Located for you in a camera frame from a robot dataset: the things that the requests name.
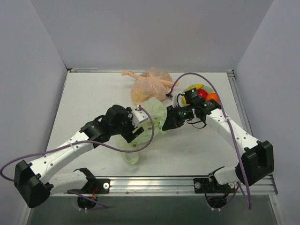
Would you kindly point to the yellow fake banana bunch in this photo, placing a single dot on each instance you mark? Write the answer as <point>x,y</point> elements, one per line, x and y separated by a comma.
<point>191,97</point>

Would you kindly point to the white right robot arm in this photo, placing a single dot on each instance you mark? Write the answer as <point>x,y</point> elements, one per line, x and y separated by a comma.
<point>256,158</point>

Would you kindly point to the green plastic bag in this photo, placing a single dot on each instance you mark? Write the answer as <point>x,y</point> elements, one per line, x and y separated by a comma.
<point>158,113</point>

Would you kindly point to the red fake apple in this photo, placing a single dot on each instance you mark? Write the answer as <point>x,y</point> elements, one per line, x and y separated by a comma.
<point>202,93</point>

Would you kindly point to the aluminium back rail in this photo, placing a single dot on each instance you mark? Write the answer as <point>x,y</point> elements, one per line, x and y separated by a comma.
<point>83,70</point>

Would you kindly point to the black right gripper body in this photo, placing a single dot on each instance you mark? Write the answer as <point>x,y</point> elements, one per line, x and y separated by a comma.
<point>174,116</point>

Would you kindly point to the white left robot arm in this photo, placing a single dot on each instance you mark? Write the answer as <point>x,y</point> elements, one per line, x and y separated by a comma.
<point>90,136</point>

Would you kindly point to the green wavy plastic bowl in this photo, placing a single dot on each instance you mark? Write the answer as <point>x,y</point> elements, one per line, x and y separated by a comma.
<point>200,86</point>

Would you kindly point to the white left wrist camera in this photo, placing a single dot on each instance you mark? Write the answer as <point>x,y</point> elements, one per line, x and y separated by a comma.
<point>139,116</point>

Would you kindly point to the aluminium front rail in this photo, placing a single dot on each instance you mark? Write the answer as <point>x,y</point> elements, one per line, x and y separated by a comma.
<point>152,185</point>

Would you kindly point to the orange tied plastic bag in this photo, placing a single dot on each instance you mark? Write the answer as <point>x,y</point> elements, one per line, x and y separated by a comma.
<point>152,83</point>

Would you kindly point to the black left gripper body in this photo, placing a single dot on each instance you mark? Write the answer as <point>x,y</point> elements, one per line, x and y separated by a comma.
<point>130,133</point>

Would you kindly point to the aluminium right side rail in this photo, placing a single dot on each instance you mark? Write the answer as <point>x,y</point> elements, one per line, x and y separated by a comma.
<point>238,101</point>

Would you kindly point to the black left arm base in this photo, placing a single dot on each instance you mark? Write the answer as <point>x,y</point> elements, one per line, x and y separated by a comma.
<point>87,196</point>

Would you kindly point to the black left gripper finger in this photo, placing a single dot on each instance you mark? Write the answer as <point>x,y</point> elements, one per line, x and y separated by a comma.
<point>138,131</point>
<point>129,138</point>

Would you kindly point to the aluminium rail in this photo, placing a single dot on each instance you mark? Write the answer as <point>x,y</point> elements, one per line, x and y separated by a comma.
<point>238,101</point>
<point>152,185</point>
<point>83,70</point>

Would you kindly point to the orange fake orange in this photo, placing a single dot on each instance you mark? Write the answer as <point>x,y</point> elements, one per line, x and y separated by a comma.
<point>212,96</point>

